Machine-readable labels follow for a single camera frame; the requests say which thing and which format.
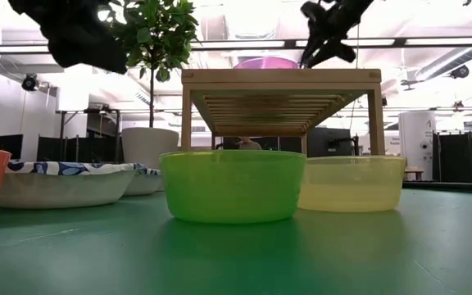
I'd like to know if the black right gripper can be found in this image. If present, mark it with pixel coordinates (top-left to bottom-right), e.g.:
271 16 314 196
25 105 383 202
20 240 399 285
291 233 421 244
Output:
300 0 374 69

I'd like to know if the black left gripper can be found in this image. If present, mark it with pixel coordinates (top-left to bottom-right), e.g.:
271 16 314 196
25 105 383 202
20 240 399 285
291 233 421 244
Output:
34 10 129 75

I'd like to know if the purple plastic bowl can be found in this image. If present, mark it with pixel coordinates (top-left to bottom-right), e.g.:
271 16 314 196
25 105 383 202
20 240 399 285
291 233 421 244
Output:
233 57 301 70

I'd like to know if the yellow plastic bowl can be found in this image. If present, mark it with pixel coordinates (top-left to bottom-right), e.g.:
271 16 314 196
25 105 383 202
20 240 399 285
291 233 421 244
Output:
297 155 407 213

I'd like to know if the blue patterned paper bowl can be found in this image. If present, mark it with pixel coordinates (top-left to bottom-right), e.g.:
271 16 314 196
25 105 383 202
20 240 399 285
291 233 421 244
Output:
123 163 163 197
0 160 139 210

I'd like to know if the green plastic bowl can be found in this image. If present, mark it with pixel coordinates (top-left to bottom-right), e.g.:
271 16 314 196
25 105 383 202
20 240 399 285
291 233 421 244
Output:
158 149 307 225

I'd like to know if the slatted wooden shelf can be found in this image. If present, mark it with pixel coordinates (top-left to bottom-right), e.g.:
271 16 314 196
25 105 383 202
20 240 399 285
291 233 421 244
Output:
180 68 386 157

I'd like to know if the black ceiling spotlight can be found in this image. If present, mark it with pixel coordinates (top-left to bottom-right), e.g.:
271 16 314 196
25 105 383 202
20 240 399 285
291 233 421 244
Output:
20 73 40 93
449 65 471 80

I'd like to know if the green leafy plant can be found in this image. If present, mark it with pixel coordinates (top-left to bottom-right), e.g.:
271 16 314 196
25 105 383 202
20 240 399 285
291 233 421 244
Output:
96 0 200 129

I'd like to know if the person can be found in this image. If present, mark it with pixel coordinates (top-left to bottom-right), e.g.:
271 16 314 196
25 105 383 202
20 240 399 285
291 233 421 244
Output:
238 137 263 151

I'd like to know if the small wooden bench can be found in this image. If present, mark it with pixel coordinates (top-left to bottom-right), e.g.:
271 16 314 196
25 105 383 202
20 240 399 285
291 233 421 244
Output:
403 166 424 182

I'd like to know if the green table mat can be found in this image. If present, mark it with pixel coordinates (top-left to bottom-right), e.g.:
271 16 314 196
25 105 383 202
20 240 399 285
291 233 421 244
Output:
0 187 472 295

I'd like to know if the black metal table frame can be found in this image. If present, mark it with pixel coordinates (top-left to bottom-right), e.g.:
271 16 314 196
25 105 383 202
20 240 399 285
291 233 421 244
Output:
402 180 472 195

